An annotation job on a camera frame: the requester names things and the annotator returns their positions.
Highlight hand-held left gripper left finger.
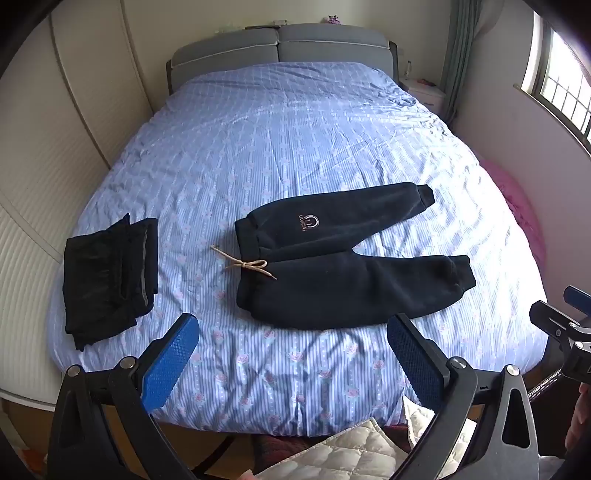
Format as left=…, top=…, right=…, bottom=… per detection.
left=47, top=313, right=200, bottom=480

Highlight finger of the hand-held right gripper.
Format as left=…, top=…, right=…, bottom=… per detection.
left=529, top=300, right=591, bottom=352
left=564, top=285, right=591, bottom=311

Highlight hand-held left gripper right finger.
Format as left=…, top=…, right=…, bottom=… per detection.
left=387, top=313, right=540, bottom=480

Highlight black fleece pants with drawstring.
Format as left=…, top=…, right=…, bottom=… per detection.
left=210, top=181, right=477, bottom=330

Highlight folded black pants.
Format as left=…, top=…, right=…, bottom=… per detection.
left=62, top=213, right=160, bottom=352

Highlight person's right hand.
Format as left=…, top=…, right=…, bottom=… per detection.
left=571, top=382, right=591, bottom=449

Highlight white quilted cloth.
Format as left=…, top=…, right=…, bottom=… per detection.
left=249, top=396, right=477, bottom=480

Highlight window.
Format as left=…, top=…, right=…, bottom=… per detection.
left=521, top=11, right=591, bottom=145

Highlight bed with blue floral sheet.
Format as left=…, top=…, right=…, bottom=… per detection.
left=46, top=61, right=549, bottom=437

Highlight white wardrobe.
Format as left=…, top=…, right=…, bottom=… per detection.
left=0, top=0, right=156, bottom=408

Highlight white nightstand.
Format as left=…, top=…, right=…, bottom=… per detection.
left=399, top=76, right=448, bottom=117

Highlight green curtain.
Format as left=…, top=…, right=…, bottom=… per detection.
left=441, top=0, right=477, bottom=124

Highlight grey padded headboard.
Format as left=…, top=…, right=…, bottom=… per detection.
left=166, top=23, right=400, bottom=96

